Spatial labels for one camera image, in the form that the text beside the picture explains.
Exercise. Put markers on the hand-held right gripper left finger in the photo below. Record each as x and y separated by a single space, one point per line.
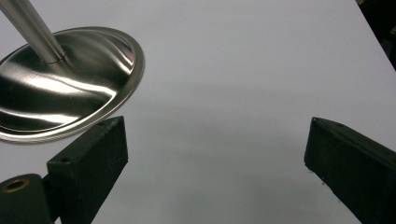
90 165

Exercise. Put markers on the silver metal stand with round base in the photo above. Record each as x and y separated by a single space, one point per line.
62 90

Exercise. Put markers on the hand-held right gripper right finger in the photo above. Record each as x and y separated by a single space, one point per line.
355 161

